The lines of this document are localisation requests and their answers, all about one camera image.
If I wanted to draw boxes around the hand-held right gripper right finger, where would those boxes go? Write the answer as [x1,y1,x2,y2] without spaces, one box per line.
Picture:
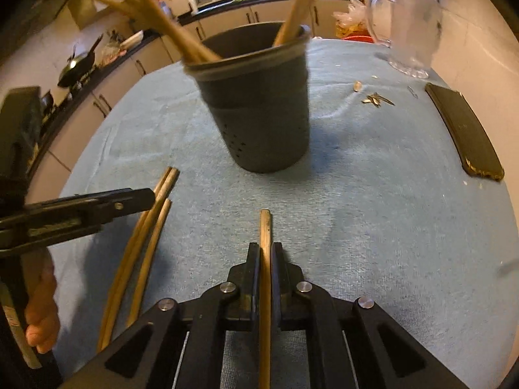
[271,242,471,389]

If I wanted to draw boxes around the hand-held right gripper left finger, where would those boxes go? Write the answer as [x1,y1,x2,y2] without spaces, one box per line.
[61,242,262,389]

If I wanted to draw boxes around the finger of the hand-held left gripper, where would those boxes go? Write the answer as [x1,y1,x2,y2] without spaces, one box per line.
[24,188,156,253]

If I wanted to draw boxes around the wooden chopstick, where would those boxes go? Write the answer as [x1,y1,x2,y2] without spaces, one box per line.
[73,0,199,65]
[91,0,211,63]
[115,0,222,62]
[259,208,273,389]
[272,0,331,47]

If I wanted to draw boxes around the row of wooden chopsticks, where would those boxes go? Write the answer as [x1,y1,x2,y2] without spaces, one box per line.
[96,166,180,353]

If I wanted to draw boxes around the black utensil holder cup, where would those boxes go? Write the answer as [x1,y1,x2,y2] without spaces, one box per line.
[183,22,313,174]

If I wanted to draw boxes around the person's left hand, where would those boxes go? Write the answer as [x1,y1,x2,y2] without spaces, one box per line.
[24,249,61,354]

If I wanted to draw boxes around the black wok with lid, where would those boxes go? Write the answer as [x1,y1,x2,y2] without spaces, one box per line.
[56,33,104,88]

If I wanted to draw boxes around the blue towel table cloth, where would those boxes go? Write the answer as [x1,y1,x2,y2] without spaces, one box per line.
[53,36,519,389]

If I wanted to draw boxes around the range hood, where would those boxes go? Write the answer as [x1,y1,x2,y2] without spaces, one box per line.
[0,0,96,59]

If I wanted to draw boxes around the beige lower kitchen cabinets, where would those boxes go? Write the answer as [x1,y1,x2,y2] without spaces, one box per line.
[24,0,366,195]

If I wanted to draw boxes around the black kitchen countertop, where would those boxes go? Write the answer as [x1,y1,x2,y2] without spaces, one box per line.
[24,0,363,179]

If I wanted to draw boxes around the white bowl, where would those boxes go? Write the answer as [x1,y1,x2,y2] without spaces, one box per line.
[119,30,145,50]

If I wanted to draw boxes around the black smartphone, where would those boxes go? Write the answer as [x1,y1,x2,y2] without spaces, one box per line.
[424,83,505,181]

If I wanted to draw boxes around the yellow snack bag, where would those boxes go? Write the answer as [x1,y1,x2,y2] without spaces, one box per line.
[332,0,370,37]

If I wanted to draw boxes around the clear glass pitcher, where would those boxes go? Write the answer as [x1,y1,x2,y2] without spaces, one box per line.
[364,0,443,80]

